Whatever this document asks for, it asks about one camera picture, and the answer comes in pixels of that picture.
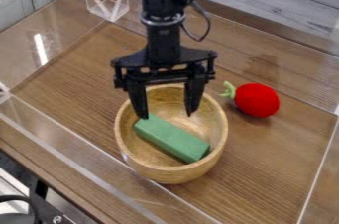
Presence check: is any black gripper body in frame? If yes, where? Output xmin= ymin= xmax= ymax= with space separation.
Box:
xmin=111 ymin=25 xmax=217 ymax=90

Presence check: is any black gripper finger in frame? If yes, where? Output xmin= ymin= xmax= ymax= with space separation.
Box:
xmin=184 ymin=65 xmax=205 ymax=116
xmin=127 ymin=80 xmax=148 ymax=119

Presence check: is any green rectangular block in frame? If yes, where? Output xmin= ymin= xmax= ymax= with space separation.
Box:
xmin=133 ymin=114 xmax=211 ymax=164

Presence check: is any brown wooden bowl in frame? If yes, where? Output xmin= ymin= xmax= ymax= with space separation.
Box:
xmin=113 ymin=84 xmax=229 ymax=184

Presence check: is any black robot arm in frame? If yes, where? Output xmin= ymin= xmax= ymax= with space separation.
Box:
xmin=111 ymin=0 xmax=217 ymax=119

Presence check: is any red plush strawberry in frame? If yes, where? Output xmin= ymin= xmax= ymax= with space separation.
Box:
xmin=221 ymin=81 xmax=279 ymax=118

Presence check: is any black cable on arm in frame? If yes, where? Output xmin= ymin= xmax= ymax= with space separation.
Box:
xmin=179 ymin=0 xmax=213 ymax=43

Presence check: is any clear acrylic front wall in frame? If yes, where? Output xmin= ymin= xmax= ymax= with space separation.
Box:
xmin=0 ymin=90 xmax=221 ymax=224

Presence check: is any black table clamp bracket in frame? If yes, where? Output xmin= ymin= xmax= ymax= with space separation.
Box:
xmin=0 ymin=177 xmax=79 ymax=224

